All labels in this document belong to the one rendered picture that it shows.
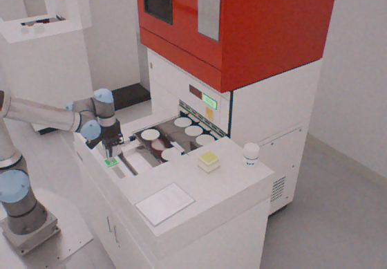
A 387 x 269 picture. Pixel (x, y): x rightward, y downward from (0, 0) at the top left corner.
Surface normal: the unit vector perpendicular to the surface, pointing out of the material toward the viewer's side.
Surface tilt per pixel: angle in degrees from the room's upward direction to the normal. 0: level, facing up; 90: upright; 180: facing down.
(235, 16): 90
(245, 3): 90
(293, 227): 0
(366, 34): 90
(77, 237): 0
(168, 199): 0
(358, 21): 90
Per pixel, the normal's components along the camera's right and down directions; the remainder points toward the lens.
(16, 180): 0.04, -0.72
